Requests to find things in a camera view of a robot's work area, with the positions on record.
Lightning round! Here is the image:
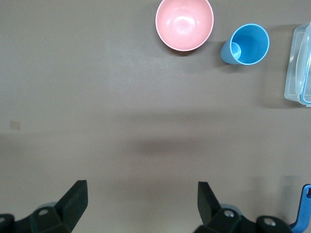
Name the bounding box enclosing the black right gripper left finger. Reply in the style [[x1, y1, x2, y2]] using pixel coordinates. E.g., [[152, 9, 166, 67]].
[[0, 180, 88, 233]]

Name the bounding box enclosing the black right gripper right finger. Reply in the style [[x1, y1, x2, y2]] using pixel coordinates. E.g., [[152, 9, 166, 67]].
[[193, 181, 293, 233]]

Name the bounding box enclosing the pink bowl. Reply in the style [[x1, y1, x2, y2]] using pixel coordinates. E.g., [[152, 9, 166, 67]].
[[155, 0, 215, 52]]

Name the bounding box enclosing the clear plastic food container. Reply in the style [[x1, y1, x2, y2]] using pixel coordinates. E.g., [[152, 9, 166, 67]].
[[284, 23, 311, 103]]

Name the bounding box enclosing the blue plastic cup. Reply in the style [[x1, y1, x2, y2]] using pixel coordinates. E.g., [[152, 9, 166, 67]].
[[220, 23, 271, 67]]

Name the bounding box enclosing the clear lid with blue seal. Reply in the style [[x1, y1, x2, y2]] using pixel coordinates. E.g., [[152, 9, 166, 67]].
[[295, 21, 311, 108]]

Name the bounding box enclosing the blue tool handle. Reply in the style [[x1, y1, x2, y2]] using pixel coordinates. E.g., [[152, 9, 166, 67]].
[[290, 184, 311, 233]]

